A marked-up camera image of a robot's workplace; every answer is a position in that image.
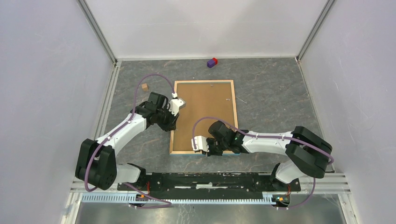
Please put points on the small wooden cube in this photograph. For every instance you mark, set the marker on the small wooden cube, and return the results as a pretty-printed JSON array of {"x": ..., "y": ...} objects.
[{"x": 145, "y": 87}]

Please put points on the red purple toy block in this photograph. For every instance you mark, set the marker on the red purple toy block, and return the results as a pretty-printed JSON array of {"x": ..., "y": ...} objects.
[{"x": 212, "y": 62}]

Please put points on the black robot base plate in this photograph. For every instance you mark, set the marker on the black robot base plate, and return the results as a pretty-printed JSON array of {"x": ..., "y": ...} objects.
[{"x": 210, "y": 185}]

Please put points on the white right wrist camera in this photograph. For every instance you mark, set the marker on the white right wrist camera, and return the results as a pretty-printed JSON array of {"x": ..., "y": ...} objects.
[{"x": 199, "y": 144}]

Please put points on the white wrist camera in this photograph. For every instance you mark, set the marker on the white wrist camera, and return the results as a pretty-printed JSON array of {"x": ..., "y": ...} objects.
[
  {"x": 176, "y": 104},
  {"x": 199, "y": 144}
]

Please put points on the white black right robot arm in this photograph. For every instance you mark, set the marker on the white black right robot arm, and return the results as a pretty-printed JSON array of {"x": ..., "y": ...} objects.
[{"x": 308, "y": 153}]

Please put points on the slotted cable duct rail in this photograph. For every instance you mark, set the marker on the slotted cable duct rail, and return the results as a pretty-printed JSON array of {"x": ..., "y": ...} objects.
[{"x": 133, "y": 198}]

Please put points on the brown frame backing board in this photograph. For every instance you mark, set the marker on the brown frame backing board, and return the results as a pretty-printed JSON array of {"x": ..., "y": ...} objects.
[{"x": 201, "y": 105}]

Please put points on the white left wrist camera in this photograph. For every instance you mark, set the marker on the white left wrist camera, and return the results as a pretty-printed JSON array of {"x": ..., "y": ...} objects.
[{"x": 176, "y": 104}]

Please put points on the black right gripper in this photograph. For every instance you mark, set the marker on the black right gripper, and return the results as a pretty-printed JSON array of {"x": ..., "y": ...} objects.
[{"x": 211, "y": 152}]

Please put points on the blue wooden picture frame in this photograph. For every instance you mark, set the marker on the blue wooden picture frame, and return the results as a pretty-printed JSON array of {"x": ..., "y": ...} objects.
[{"x": 185, "y": 152}]

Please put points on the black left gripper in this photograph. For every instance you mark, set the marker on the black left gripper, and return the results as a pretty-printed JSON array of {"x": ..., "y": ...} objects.
[{"x": 171, "y": 125}]

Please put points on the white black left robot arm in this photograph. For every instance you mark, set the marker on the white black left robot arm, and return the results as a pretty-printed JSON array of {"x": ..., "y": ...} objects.
[{"x": 97, "y": 165}]

